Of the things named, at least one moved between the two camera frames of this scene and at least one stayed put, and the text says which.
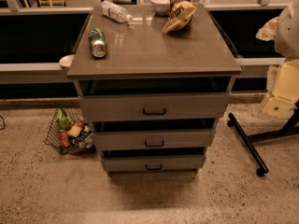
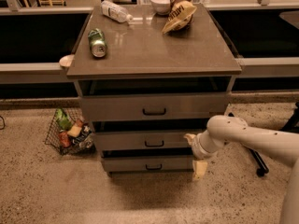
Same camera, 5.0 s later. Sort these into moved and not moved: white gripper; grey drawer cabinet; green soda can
Moved: white gripper
Not moved: grey drawer cabinet; green soda can
